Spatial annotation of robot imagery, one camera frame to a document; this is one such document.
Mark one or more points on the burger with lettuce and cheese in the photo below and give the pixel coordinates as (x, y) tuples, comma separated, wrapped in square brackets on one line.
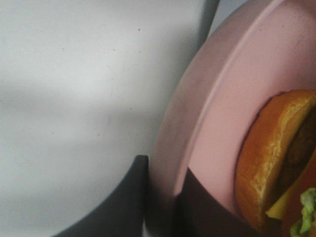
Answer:
[(263, 152)]

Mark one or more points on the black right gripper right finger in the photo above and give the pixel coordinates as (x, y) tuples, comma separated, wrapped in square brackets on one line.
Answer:
[(198, 214)]

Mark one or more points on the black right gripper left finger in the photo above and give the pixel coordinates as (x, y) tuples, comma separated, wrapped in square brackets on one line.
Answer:
[(121, 214)]

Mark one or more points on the pink round plate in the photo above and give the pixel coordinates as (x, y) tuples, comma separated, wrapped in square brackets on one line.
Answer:
[(262, 49)]

